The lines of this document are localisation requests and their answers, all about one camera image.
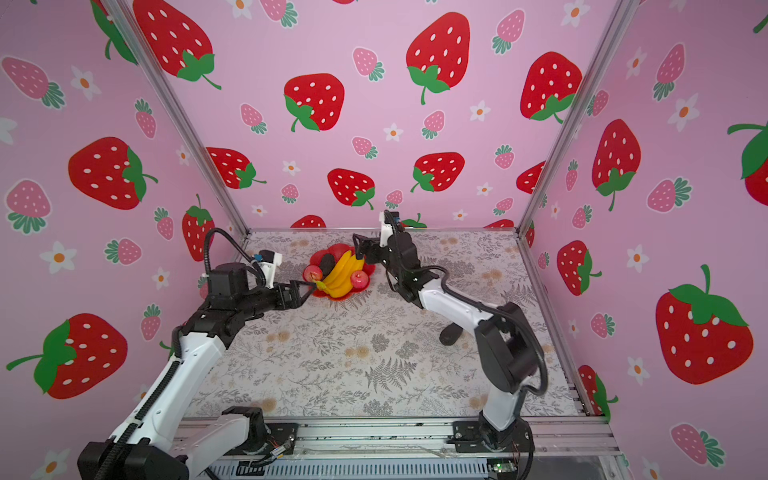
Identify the yellow fake banana bunch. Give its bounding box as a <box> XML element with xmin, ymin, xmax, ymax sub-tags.
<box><xmin>315</xmin><ymin>250</ymin><xmax>364</xmax><ymax>298</ymax></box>

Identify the dark fake avocado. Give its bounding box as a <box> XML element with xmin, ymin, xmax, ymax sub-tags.
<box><xmin>319</xmin><ymin>253</ymin><xmax>337</xmax><ymax>277</ymax></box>

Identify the aluminium right corner post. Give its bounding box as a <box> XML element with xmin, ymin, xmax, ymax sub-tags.
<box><xmin>517</xmin><ymin>0</ymin><xmax>639</xmax><ymax>238</ymax></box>

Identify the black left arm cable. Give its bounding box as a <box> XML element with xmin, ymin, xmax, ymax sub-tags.
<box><xmin>203</xmin><ymin>227</ymin><xmax>268</xmax><ymax>289</ymax></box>

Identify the large red-yellow fake apple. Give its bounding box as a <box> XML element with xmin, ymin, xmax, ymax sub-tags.
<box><xmin>303</xmin><ymin>265</ymin><xmax>324</xmax><ymax>283</ymax></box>

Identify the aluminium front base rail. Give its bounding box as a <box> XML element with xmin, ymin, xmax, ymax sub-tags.
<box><xmin>170</xmin><ymin>415</ymin><xmax>622</xmax><ymax>480</ymax></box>

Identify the small red fake apple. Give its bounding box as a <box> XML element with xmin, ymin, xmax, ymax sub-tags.
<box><xmin>350</xmin><ymin>270</ymin><xmax>370</xmax><ymax>290</ymax></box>

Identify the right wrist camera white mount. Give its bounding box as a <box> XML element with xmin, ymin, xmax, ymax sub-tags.
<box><xmin>379</xmin><ymin>210</ymin><xmax>401</xmax><ymax>248</ymax></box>

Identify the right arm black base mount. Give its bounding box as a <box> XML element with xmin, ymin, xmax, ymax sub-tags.
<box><xmin>447</xmin><ymin>416</ymin><xmax>535</xmax><ymax>460</ymax></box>

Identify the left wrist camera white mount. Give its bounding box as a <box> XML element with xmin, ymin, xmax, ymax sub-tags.
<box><xmin>251</xmin><ymin>250</ymin><xmax>283</xmax><ymax>289</ymax></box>

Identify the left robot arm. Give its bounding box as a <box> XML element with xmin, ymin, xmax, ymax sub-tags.
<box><xmin>77</xmin><ymin>263</ymin><xmax>315</xmax><ymax>479</ymax></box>

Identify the aluminium corner frame post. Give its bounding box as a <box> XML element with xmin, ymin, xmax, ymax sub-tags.
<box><xmin>104</xmin><ymin>0</ymin><xmax>249</xmax><ymax>237</ymax></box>

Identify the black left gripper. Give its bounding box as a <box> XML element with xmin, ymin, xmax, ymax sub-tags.
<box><xmin>237</xmin><ymin>281</ymin><xmax>315</xmax><ymax>323</ymax></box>

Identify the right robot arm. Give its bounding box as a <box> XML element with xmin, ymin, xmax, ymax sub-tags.
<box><xmin>353</xmin><ymin>231</ymin><xmax>549</xmax><ymax>451</ymax></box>

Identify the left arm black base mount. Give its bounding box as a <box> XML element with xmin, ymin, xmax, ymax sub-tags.
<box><xmin>222</xmin><ymin>406</ymin><xmax>299</xmax><ymax>458</ymax></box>

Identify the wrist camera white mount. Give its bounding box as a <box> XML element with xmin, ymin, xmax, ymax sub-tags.
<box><xmin>379</xmin><ymin>210</ymin><xmax>401</xmax><ymax>248</ymax></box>
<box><xmin>251</xmin><ymin>250</ymin><xmax>283</xmax><ymax>289</ymax></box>

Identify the red flower-shaped fruit bowl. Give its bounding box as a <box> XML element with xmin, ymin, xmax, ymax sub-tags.
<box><xmin>303</xmin><ymin>243</ymin><xmax>376</xmax><ymax>301</ymax></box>

